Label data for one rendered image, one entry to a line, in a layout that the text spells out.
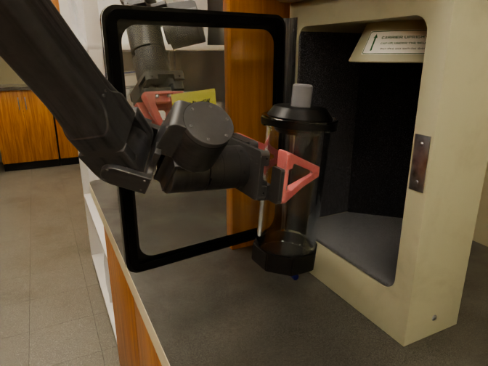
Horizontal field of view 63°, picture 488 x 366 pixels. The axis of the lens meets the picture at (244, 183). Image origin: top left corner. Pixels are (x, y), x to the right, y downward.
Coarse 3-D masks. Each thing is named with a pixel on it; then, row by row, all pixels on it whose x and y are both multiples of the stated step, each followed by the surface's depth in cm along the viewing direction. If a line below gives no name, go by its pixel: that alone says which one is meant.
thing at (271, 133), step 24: (288, 120) 52; (336, 120) 56; (264, 144) 58; (288, 144) 54; (312, 144) 54; (264, 168) 58; (312, 192) 56; (264, 216) 59; (288, 216) 56; (312, 216) 58; (264, 240) 59; (288, 240) 57; (312, 240) 59
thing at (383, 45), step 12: (372, 24) 58; (384, 24) 55; (396, 24) 54; (408, 24) 53; (420, 24) 53; (372, 36) 57; (384, 36) 55; (396, 36) 54; (408, 36) 53; (420, 36) 52; (360, 48) 58; (372, 48) 56; (384, 48) 54; (396, 48) 53; (408, 48) 53; (420, 48) 52; (360, 60) 57; (372, 60) 56; (384, 60) 54; (396, 60) 53; (408, 60) 53; (420, 60) 52
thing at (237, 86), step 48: (144, 48) 56; (192, 48) 60; (240, 48) 65; (144, 96) 58; (192, 96) 62; (240, 96) 67; (192, 192) 67; (240, 192) 72; (144, 240) 64; (192, 240) 69
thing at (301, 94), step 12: (300, 84) 54; (300, 96) 55; (276, 108) 55; (288, 108) 53; (300, 108) 54; (312, 108) 55; (324, 108) 56; (300, 120) 52; (312, 120) 52; (324, 120) 53
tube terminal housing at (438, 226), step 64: (320, 0) 61; (384, 0) 51; (448, 0) 43; (448, 64) 45; (448, 128) 47; (448, 192) 51; (320, 256) 71; (448, 256) 55; (384, 320) 58; (448, 320) 59
